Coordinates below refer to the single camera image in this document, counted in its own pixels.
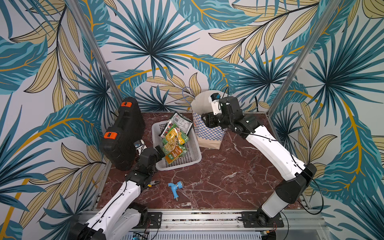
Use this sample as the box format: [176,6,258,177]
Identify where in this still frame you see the paper bag blue checkered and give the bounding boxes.
[191,90,225,150]

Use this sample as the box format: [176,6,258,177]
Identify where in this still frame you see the green mushroom chicken soup packet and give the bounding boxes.
[162,138,187,165]

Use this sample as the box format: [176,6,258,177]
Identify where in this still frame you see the green yellow corn soup packet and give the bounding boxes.
[162,124,190,145]

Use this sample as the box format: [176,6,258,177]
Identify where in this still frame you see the white perforated plastic basket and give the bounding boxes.
[152,121,202,171]

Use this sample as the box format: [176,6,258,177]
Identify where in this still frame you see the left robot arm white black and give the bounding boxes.
[68,146,165,240]

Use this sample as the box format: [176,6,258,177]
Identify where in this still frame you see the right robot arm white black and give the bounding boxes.
[202,93,317,225]

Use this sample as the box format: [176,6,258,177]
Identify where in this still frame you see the yellow black pliers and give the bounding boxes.
[148,180,162,187]

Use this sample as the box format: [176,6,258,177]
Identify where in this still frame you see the black tool case orange latches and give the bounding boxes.
[100,97,146,171]

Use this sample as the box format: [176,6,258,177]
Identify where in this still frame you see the green white barcode packet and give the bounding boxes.
[159,112,193,138]

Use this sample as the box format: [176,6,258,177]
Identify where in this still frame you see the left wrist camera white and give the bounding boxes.
[134,140,147,156]

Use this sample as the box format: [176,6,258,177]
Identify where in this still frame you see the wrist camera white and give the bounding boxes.
[210,93,222,116]
[134,140,147,156]

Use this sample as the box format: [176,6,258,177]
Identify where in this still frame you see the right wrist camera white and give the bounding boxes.
[210,93,222,116]

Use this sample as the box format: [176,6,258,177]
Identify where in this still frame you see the blue hose nozzle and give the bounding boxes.
[168,181,184,202]

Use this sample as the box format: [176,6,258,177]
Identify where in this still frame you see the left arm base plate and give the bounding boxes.
[130,212,163,230]

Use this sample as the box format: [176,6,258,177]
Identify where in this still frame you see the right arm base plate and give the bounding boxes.
[238,212,285,230]

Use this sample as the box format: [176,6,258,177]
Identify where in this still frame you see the aluminium front rail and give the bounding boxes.
[70,209,329,240]

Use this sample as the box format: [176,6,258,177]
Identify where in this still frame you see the right corner aluminium post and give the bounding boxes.
[266,1,342,117]

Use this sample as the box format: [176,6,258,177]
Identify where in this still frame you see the corner aluminium post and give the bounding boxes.
[266,1,342,117]
[66,0,123,104]

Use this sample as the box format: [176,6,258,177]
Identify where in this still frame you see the left corner aluminium post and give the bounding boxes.
[66,0,123,104]

